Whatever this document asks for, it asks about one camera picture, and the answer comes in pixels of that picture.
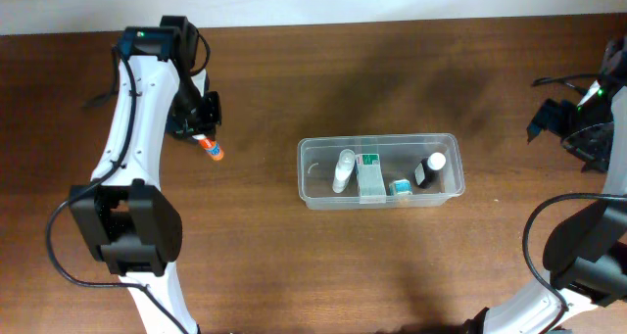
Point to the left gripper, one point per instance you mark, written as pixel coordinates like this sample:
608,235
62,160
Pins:
206,124

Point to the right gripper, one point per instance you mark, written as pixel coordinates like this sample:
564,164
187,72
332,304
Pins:
553,116

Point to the orange tube white cap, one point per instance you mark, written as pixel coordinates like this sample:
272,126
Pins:
210,146

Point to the white spray bottle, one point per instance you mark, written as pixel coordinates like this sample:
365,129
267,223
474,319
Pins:
343,170

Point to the dark bottle white cap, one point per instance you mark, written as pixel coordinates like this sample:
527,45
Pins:
426,172

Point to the small jar gold lid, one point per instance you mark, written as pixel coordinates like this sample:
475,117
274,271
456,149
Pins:
400,187

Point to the white green medicine box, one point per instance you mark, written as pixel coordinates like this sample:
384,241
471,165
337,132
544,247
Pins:
371,185

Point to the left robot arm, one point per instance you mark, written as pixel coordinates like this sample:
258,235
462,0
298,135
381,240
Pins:
124,218

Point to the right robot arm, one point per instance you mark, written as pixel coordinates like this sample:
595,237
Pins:
584,259

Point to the clear plastic container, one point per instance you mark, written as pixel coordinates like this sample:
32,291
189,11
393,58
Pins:
399,154

